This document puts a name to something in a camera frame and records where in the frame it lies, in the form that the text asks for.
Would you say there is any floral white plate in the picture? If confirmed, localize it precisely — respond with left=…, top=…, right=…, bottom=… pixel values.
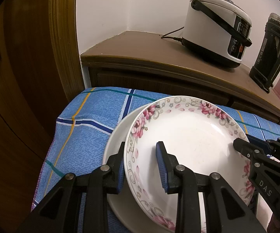
left=124, top=96, right=254, bottom=232

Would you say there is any plain white plate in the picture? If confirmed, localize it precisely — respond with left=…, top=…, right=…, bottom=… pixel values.
left=102, top=106, right=167, bottom=232

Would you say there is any blue plaid tablecloth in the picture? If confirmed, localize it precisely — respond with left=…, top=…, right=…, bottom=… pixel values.
left=31, top=86, right=280, bottom=233

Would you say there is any black thermos flask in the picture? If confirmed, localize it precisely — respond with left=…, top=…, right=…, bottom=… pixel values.
left=249, top=13, right=280, bottom=93

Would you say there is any white black rice cooker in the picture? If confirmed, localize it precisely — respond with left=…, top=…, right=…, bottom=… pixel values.
left=181, top=0, right=252, bottom=68

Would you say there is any brown wooden sideboard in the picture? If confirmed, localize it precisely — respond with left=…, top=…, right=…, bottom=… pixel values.
left=81, top=31, right=280, bottom=124

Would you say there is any brown wooden door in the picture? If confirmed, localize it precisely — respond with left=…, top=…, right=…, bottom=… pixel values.
left=0, top=0, right=84, bottom=232

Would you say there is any black rice cooker cable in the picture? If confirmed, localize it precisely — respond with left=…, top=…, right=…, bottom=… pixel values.
left=160, top=26, right=185, bottom=42

